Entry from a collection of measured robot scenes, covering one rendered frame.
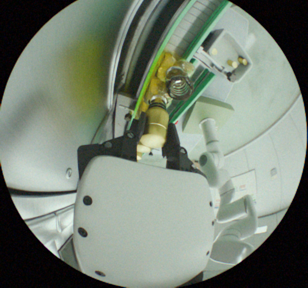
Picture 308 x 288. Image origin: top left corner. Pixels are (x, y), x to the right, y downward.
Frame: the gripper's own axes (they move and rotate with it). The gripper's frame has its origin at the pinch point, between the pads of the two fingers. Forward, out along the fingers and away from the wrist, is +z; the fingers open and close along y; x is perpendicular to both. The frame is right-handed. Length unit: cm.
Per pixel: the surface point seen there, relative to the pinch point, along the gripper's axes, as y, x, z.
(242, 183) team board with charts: 360, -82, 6
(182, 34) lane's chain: -0.3, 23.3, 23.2
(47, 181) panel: -12.6, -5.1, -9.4
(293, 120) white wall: 362, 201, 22
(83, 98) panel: -12.7, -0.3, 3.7
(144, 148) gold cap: 0.2, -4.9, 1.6
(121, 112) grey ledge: -11.2, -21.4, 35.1
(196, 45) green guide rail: 3.4, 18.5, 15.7
